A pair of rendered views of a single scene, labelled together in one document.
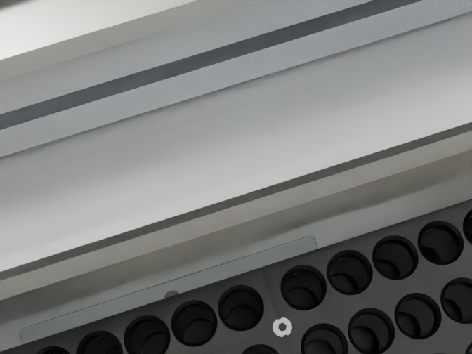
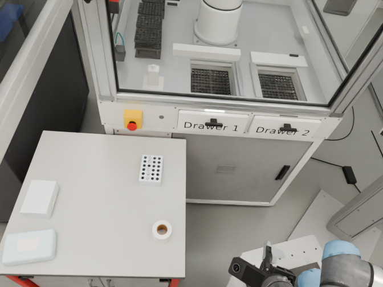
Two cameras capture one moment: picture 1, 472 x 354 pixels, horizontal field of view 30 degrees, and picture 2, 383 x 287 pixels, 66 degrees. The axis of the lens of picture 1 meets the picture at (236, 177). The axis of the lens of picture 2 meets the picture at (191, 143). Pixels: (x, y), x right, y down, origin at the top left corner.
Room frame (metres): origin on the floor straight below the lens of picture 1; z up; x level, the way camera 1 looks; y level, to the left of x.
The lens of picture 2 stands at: (1.06, -0.30, 1.82)
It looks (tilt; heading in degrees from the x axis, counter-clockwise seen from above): 53 degrees down; 184
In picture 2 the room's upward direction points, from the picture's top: 10 degrees clockwise
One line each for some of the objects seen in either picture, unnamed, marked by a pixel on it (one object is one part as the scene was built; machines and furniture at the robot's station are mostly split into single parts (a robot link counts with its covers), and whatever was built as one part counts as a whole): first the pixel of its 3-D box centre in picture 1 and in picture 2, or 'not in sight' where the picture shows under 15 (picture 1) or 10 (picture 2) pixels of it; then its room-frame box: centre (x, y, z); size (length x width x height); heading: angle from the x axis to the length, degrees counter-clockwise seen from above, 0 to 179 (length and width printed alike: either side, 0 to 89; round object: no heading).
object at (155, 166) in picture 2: not in sight; (151, 170); (0.45, -0.49, 0.78); 0.12 x 0.08 x 0.04; 11
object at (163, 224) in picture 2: not in sight; (162, 231); (0.68, -0.38, 0.78); 0.07 x 0.07 x 0.04
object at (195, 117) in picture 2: not in sight; (212, 122); (0.21, -0.29, 0.87); 0.29 x 0.02 x 0.11; 103
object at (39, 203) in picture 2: not in sight; (40, 199); (0.68, -0.83, 0.79); 0.13 x 0.09 x 0.05; 12
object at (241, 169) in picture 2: not in sight; (204, 114); (-0.27, -0.35, 0.40); 1.03 x 0.95 x 0.80; 103
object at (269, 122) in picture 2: not in sight; (283, 127); (0.14, 0.01, 0.87); 0.29 x 0.02 x 0.11; 103
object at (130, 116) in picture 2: not in sight; (133, 119); (0.29, -0.61, 0.88); 0.07 x 0.05 x 0.07; 103
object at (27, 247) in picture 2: not in sight; (30, 246); (0.84, -0.78, 0.78); 0.15 x 0.10 x 0.04; 113
